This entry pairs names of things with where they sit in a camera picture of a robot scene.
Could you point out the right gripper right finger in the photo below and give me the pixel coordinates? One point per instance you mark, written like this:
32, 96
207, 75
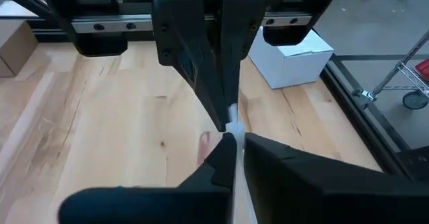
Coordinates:
335, 197

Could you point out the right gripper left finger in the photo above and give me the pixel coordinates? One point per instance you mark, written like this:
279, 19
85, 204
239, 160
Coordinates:
151, 207

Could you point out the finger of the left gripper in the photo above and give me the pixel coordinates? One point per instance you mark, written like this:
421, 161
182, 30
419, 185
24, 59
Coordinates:
187, 43
241, 26

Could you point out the clear plastic zip bag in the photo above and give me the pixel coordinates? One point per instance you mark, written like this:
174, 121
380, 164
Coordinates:
238, 131

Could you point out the white cardboard box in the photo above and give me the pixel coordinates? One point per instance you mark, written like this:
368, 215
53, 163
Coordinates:
291, 69

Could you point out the brown cardboard box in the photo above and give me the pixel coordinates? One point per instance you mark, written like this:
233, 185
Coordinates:
16, 46

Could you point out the red plastic storage bin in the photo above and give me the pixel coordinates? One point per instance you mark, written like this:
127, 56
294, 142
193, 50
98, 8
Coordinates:
424, 69

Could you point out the black metal table frame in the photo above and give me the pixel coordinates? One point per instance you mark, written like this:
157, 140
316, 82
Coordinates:
372, 123

